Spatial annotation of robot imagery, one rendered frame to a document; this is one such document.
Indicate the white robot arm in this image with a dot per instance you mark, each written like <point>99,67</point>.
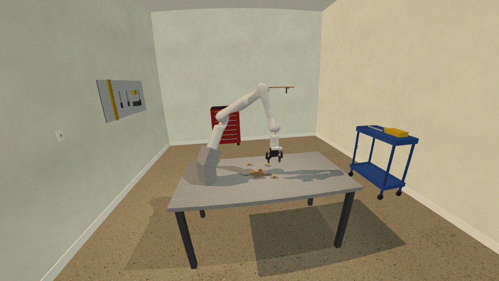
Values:
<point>223,117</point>

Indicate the tan flat mat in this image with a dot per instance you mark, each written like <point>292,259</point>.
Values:
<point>255,173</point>

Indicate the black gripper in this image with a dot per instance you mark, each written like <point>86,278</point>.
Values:
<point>274,153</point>

